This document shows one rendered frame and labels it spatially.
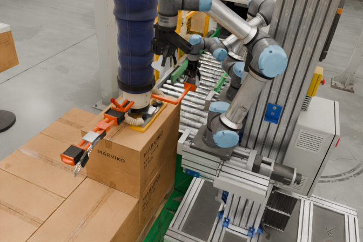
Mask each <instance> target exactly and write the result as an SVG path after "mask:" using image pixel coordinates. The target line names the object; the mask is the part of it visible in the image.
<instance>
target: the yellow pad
mask: <svg viewBox="0 0 363 242"><path fill-rule="evenodd" d="M150 106H153V107H156V108H157V109H156V111H155V112H154V113H153V114H152V115H151V116H149V115H146V114H143V113H141V114H140V115H139V116H138V117H137V118H142V119H143V121H144V124H143V125H139V126H133V125H130V128H131V129H133V130H136V131H139V132H142V133H144V132H145V131H146V130H147V128H148V127H149V126H150V125H151V124H152V123H153V121H154V120H155V119H156V118H157V117H158V115H159V114H160V113H161V112H162V111H163V109H164V108H165V107H166V106H167V102H164V101H162V102H161V104H159V103H157V102H156V99H154V100H153V101H152V102H151V103H150ZM137 118H136V119H137Z"/></svg>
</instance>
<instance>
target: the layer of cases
mask: <svg viewBox="0 0 363 242"><path fill-rule="evenodd" d="M96 116H97V115H95V114H93V113H90V112H87V111H84V110H81V109H78V108H76V107H73V108H72V109H71V110H70V111H68V112H67V113H65V114H64V115H62V116H61V117H60V118H58V119H57V120H56V121H55V122H53V123H52V124H50V125H49V126H48V127H46V128H45V129H44V130H43V131H41V132H40V133H39V134H37V135H36V136H34V137H33V138H31V139H30V140H29V141H28V142H26V143H25V144H24V145H22V146H21V147H20V148H18V149H17V150H16V151H14V152H13V153H12V154H10V155H9V156H7V157H6V158H5V159H3V160H2V161H1V162H0V242H136V240H137V239H138V237H139V235H140V234H141V232H142V230H143V229H144V227H145V226H146V224H147V222H148V221H149V219H150V218H151V216H152V214H153V213H154V211H155V209H156V208H157V206H158V204H159V203H160V201H161V200H162V198H163V196H164V194H165V193H166V191H167V190H168V188H169V187H170V185H171V183H172V182H173V180H174V176H175V169H176V157H177V144H176V145H175V147H174V148H173V150H172V151H171V153H170V154H169V156H168V157H167V159H166V160H165V161H164V163H163V165H162V166H161V167H160V169H159V170H158V172H157V173H156V175H155V176H154V178H153V179H152V180H151V182H150V183H149V185H148V187H147V188H146V190H145V191H144V192H143V194H142V195H141V197H140V198H138V197H136V196H133V195H131V194H129V193H126V192H124V191H121V190H119V189H117V188H114V187H112V186H109V185H107V184H104V183H102V182H100V181H97V180H95V179H92V178H90V177H88V176H87V172H86V165H85V166H84V168H81V169H80V171H79V172H78V174H77V175H76V177H74V172H73V171H74V170H75V168H76V166H77V165H78V163H79V162H78V163H77V164H76V165H75V166H71V165H68V164H65V163H63V162H62V161H61V156H60V154H61V153H63V152H64V151H65V150H66V149H68V148H69V147H70V146H71V144H75V145H77V144H78V143H79V142H81V141H82V135H81V129H82V128H83V127H84V126H86V125H87V124H88V123H89V122H91V121H92V120H93V119H94V118H95V117H96Z"/></svg>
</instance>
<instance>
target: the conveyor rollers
mask: <svg viewBox="0 0 363 242"><path fill-rule="evenodd" d="M198 63H199V64H201V66H200V68H199V70H200V74H201V78H200V86H199V87H198V88H197V89H196V91H195V92H194V91H189V92H188V93H187V94H186V96H185V97H184V98H183V100H182V101H181V109H180V110H181V112H180V117H183V118H180V121H179V123H180V124H183V125H186V126H183V125H180V124H179V129H180V130H183V131H185V130H186V129H189V130H191V132H194V133H197V132H198V130H195V129H200V127H201V125H202V123H203V122H204V120H205V118H206V117H207V116H208V112H209V111H207V110H204V106H205V99H206V98H207V96H208V95H209V93H210V92H211V90H212V91H213V90H214V87H215V85H216V84H217V83H218V81H219V80H220V78H221V77H222V75H223V74H224V73H225V71H224V70H223V68H222V67H221V61H218V60H216V59H215V58H214V57H213V56H212V55H211V54H210V53H209V52H208V50H204V51H203V52H202V53H201V54H200V57H199V62H198ZM184 72H185V71H184ZM184 72H183V73H182V74H181V75H180V76H179V77H178V78H177V79H176V80H175V81H174V82H173V83H171V78H170V80H167V82H166V84H163V88H159V90H160V91H161V92H163V93H164V94H165V95H167V96H170V97H174V98H177V99H178V98H179V97H180V95H181V94H182V93H183V92H184V91H185V89H184V82H183V80H184ZM229 81H230V79H226V81H225V82H224V83H223V85H222V86H221V88H220V89H219V91H218V92H217V93H221V92H222V90H223V88H224V87H225V85H228V83H229ZM195 109H196V110H195ZM182 111H183V112H182ZM202 111H203V112H202ZM189 113H190V114H189ZM191 114H192V115H191ZM194 115H195V116H194ZM198 116H199V117H198ZM201 117H202V118H201ZM184 118H186V119H184ZM187 119H189V120H187ZM190 120H192V121H194V122H192V121H190ZM196 122H198V123H196ZM199 123H201V124H199ZM187 126H189V127H187ZM190 127H192V128H195V129H192V128H190Z"/></svg>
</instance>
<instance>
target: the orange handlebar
mask: <svg viewBox="0 0 363 242"><path fill-rule="evenodd" d="M190 89H191V86H188V87H187V88H186V89H185V91H184V92H183V93H182V94H181V95H180V97H179V98H178V99H177V100H173V99H169V98H165V97H162V96H159V95H155V94H151V98H154V99H157V100H161V101H164V102H167V103H170V104H174V105H177V104H178V105H179V103H180V102H181V101H182V100H183V98H184V97H185V96H186V94H187V93H188V92H189V91H190ZM127 102H128V100H127V99H126V100H124V101H123V102H122V103H121V106H124V105H125V104H126V103H127ZM133 104H134V101H131V102H130V103H129V104H128V105H127V106H126V107H125V108H124V109H123V110H124V112H126V111H127V110H128V109H129V108H130V107H131V106H132V105H133ZM108 121H109V119H108V118H105V119H104V120H103V121H100V122H99V123H98V124H97V125H96V127H95V128H94V129H93V130H92V132H95V133H96V132H97V131H100V132H99V133H98V134H101V133H102V132H103V131H104V130H106V132H108V131H109V129H110V127H111V126H112V125H113V124H114V123H115V121H114V120H112V121H110V122H109V123H107V122H108ZM84 144H85V140H82V141H81V142H79V143H78V144H77V146H80V147H81V146H83V145H84ZM90 144H91V143H90V142H89V143H87V144H86V145H85V146H84V147H83V148H84V151H86V150H87V149H88V148H89V146H90ZM63 162H64V163H65V164H68V165H71V164H73V162H72V161H71V160H67V159H66V158H63Z"/></svg>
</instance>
